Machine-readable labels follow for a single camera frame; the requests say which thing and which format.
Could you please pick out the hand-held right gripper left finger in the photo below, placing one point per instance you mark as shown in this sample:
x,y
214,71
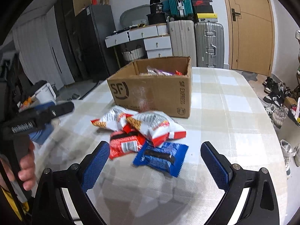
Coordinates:
x,y
95,166

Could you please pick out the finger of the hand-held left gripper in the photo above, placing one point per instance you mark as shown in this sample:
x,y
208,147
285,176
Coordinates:
x,y
43,107
63,109

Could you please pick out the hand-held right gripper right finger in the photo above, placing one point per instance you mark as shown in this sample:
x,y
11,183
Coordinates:
x,y
216,166

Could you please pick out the white orange snack packet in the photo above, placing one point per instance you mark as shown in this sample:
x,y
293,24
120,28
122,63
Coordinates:
x,y
157,126
110,118

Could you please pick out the blue snack packet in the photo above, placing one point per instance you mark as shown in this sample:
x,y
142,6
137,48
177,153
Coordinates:
x,y
161,158

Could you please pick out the clear snack packet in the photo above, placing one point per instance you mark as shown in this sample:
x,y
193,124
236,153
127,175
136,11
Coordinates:
x,y
153,71

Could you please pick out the small red snack packet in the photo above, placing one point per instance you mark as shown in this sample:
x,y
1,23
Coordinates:
x,y
179,73

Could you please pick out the purple snack packet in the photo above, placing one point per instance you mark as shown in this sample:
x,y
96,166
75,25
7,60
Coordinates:
x,y
167,72

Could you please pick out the person's left hand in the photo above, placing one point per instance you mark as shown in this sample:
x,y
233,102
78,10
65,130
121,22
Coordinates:
x,y
28,168

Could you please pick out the white thermos jug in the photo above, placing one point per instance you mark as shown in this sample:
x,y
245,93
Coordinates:
x,y
45,92

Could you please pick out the grey slippers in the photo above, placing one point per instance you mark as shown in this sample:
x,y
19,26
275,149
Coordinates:
x,y
73,96

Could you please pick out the stack of blue bowls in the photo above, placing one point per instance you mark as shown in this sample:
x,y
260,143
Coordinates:
x,y
41,134

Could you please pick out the white wardrobe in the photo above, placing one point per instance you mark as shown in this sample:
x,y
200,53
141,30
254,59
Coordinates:
x,y
39,51

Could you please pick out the black cabinet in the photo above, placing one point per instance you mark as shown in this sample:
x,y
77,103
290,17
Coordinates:
x,y
66,35

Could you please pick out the dark grey fridge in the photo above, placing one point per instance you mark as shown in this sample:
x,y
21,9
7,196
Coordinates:
x,y
96,42

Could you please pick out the woven basket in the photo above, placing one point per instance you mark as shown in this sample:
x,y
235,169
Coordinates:
x,y
132,54

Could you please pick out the scattered pile of shoes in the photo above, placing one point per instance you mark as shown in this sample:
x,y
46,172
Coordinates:
x,y
279,103

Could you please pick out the colourful plastic packets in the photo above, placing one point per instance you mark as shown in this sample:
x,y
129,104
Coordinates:
x,y
295,113

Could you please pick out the grey door mat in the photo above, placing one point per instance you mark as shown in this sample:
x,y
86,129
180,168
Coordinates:
x,y
249,75

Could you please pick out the small cardboard box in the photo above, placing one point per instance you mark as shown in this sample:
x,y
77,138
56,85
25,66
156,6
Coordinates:
x,y
290,102

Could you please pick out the white desk with drawers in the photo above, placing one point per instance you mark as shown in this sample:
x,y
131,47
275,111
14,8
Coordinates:
x,y
140,32

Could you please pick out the grey laundry basket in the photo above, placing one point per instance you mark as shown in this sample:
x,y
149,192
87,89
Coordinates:
x,y
133,15

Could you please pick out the silver suitcase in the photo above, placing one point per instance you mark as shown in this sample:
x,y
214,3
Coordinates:
x,y
208,44

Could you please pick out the white suitcase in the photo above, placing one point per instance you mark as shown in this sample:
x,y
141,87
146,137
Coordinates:
x,y
181,42

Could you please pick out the black storage box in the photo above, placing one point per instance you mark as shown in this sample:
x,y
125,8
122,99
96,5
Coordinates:
x,y
157,19

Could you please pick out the black printed bag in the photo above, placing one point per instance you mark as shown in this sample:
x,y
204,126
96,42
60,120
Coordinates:
x,y
156,5

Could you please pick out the wooden door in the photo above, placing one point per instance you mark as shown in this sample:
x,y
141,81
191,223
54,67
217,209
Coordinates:
x,y
250,28

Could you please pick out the yellow black shoe box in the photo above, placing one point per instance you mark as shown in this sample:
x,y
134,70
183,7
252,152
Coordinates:
x,y
206,18

